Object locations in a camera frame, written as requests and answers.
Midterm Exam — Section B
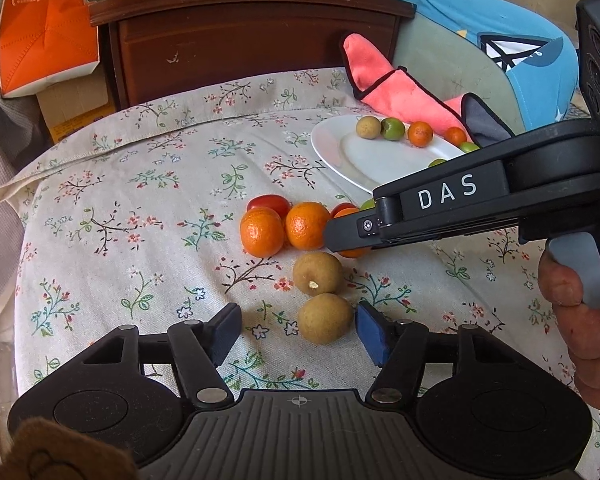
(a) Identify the blue plush toy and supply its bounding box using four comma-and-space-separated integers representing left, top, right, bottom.
367, 0, 580, 133

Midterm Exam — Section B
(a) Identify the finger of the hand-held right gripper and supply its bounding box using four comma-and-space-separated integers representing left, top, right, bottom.
322, 212, 441, 256

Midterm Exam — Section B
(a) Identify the orange and white box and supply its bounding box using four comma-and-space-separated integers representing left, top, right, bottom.
0, 0, 101, 98

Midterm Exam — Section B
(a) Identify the grey waffle cloth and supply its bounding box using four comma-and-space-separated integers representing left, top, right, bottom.
0, 35, 51, 331

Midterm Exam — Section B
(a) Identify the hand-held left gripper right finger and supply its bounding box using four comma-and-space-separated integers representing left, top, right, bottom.
356, 301, 523, 407

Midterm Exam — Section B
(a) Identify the pink cloth with black trim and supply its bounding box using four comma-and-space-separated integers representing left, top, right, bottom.
341, 33, 516, 148

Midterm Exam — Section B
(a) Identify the white plate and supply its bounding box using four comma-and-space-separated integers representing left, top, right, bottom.
310, 114, 473, 195

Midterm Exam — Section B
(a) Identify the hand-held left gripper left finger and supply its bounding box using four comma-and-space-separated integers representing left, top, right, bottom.
75, 303, 243, 407

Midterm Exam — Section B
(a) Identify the dark wooden nightstand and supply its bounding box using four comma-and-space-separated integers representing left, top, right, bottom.
89, 0, 417, 111

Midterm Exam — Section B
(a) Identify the brown longan with stem mark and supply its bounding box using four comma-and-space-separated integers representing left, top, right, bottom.
292, 251, 345, 296

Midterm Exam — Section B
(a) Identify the person's right hand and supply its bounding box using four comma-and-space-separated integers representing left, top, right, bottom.
537, 249, 600, 418

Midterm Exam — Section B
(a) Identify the brown fuzzy cloth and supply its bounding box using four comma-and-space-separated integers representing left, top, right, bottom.
0, 419, 141, 480

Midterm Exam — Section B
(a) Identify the tan and yellow cardboard box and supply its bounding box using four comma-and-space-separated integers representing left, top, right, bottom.
36, 67, 117, 145

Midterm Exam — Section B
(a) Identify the floral tablecloth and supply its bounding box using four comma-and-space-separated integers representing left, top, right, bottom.
0, 67, 600, 461

